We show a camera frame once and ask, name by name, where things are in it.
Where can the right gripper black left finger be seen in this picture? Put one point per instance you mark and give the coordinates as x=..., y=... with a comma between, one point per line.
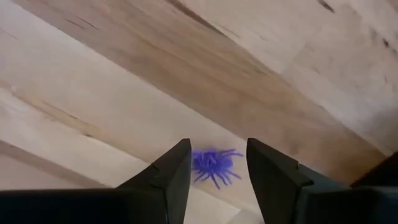
x=124, y=205

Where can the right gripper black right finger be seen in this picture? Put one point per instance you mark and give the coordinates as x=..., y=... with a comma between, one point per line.
x=311, y=202

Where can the purple plastic spider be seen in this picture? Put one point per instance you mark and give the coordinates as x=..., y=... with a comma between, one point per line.
x=213, y=165

